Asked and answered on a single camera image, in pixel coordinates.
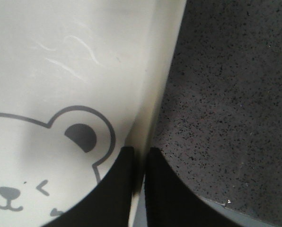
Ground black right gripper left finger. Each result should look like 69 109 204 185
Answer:
46 147 134 227

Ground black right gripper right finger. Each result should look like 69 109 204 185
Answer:
144 148 238 227

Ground cream bear serving tray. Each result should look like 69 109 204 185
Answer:
0 0 186 227

